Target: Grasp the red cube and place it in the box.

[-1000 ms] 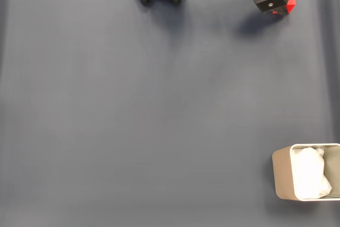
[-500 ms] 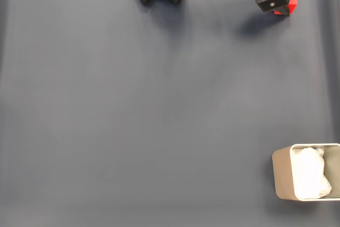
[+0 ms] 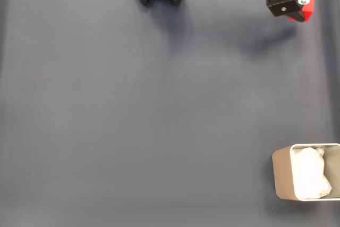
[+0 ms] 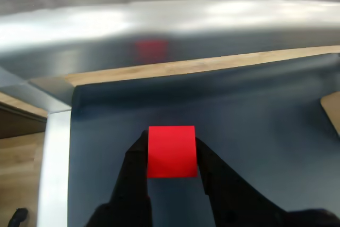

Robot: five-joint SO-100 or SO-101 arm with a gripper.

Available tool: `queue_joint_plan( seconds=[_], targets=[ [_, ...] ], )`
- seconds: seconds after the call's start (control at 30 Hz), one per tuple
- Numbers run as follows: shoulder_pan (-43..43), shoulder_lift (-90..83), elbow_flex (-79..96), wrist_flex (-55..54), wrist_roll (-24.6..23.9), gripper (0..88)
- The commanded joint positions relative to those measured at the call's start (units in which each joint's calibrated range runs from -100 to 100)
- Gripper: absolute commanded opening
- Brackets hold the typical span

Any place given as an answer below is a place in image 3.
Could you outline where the white crumpled paper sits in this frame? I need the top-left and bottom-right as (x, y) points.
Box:
(291, 146), (333, 200)

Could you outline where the dark grey table mat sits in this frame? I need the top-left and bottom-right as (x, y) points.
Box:
(0, 0), (340, 227)

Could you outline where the beige rounded box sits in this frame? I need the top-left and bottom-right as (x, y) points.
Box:
(271, 143), (340, 202)

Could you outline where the red cube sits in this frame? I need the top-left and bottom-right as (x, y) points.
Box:
(288, 0), (316, 23)

